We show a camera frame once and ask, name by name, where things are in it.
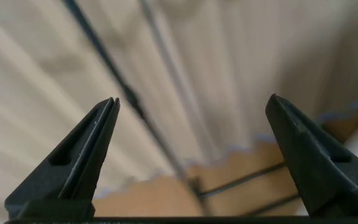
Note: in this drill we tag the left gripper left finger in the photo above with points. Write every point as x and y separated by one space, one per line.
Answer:
73 161

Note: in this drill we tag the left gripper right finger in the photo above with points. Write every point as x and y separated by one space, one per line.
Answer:
315 168

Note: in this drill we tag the black clothes rack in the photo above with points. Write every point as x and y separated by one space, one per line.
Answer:
130 95

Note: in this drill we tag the beige curtain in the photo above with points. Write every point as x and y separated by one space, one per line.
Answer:
228 62

